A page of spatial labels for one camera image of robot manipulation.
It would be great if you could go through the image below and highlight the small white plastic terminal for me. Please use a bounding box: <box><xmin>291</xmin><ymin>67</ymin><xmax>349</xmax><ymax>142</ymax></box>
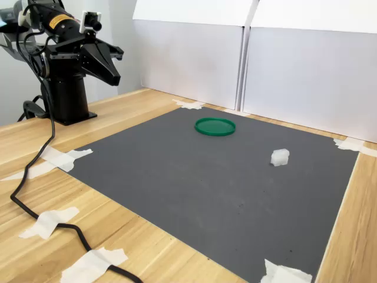
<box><xmin>270</xmin><ymin>148</ymin><xmax>290</xmax><ymax>167</ymax></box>

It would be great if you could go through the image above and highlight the round green lid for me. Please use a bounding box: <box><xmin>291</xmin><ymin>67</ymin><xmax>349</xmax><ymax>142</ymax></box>
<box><xmin>194</xmin><ymin>117</ymin><xmax>237</xmax><ymax>137</ymax></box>

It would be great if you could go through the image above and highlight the black table clamp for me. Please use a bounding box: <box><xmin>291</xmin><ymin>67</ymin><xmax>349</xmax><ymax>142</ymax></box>
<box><xmin>16</xmin><ymin>94</ymin><xmax>49</xmax><ymax>122</ymax></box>

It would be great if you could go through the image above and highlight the white tape piece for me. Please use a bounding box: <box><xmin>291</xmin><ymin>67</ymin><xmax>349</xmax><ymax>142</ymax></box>
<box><xmin>38</xmin><ymin>144</ymin><xmax>75</xmax><ymax>173</ymax></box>
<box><xmin>18</xmin><ymin>206</ymin><xmax>81</xmax><ymax>240</ymax></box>
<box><xmin>333</xmin><ymin>137</ymin><xmax>377</xmax><ymax>157</ymax></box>
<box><xmin>0</xmin><ymin>148</ymin><xmax>94</xmax><ymax>182</ymax></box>
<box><xmin>59</xmin><ymin>246</ymin><xmax>130</xmax><ymax>283</ymax></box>
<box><xmin>172</xmin><ymin>98</ymin><xmax>206</xmax><ymax>110</ymax></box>
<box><xmin>259</xmin><ymin>258</ymin><xmax>313</xmax><ymax>283</ymax></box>

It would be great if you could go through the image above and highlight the dark grey mat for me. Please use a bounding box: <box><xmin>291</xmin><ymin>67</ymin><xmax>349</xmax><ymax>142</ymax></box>
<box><xmin>60</xmin><ymin>106</ymin><xmax>361</xmax><ymax>283</ymax></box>

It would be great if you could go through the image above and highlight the small white camera box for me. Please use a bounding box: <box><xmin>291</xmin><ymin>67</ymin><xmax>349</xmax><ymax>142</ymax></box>
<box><xmin>78</xmin><ymin>10</ymin><xmax>103</xmax><ymax>34</ymax></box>

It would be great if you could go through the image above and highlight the black camera cable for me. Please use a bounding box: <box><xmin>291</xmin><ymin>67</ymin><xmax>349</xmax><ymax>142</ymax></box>
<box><xmin>10</xmin><ymin>2</ymin><xmax>144</xmax><ymax>283</ymax></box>

